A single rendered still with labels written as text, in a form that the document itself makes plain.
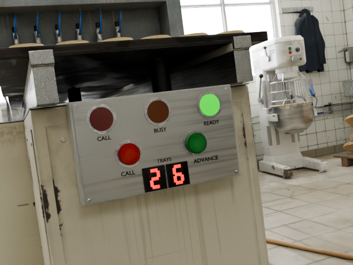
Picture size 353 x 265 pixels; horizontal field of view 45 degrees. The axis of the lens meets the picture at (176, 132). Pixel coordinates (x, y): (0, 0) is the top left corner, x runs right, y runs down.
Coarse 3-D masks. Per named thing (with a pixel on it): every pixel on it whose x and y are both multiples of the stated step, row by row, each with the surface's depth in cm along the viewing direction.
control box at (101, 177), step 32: (128, 96) 59; (160, 96) 60; (192, 96) 62; (224, 96) 64; (128, 128) 59; (160, 128) 60; (192, 128) 62; (224, 128) 64; (96, 160) 57; (160, 160) 60; (192, 160) 62; (224, 160) 64; (96, 192) 57; (128, 192) 59
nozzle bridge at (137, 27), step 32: (0, 0) 119; (32, 0) 122; (64, 0) 125; (96, 0) 129; (128, 0) 132; (160, 0) 136; (0, 32) 127; (32, 32) 130; (64, 32) 134; (128, 32) 141; (160, 32) 145
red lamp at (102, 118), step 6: (96, 108) 57; (102, 108) 57; (90, 114) 57; (96, 114) 57; (102, 114) 57; (108, 114) 57; (90, 120) 56; (96, 120) 57; (102, 120) 57; (108, 120) 57; (96, 126) 57; (102, 126) 57; (108, 126) 57
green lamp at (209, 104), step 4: (204, 96) 62; (208, 96) 62; (212, 96) 63; (204, 100) 62; (208, 100) 62; (212, 100) 63; (216, 100) 63; (200, 104) 62; (204, 104) 62; (208, 104) 62; (212, 104) 63; (216, 104) 63; (204, 108) 62; (208, 108) 62; (212, 108) 63; (216, 108) 63; (204, 112) 62; (208, 112) 62; (212, 112) 63; (216, 112) 63
